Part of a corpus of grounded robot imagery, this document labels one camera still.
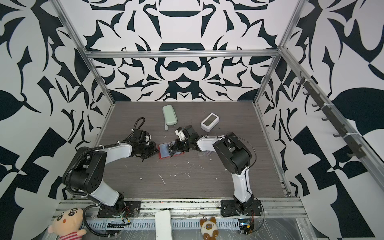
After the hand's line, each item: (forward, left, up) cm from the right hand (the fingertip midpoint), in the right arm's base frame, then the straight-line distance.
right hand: (170, 146), depth 92 cm
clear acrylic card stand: (-4, -23, 0) cm, 23 cm away
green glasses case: (+25, +3, -1) cm, 25 cm away
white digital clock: (+18, -25, 0) cm, 30 cm away
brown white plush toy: (-40, -20, -1) cm, 45 cm away
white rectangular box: (-39, 0, +2) cm, 39 cm away
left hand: (+1, +8, -3) cm, 8 cm away
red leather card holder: (-1, +4, -3) cm, 6 cm away
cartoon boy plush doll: (-39, +40, +4) cm, 56 cm away
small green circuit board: (-39, -38, -5) cm, 55 cm away
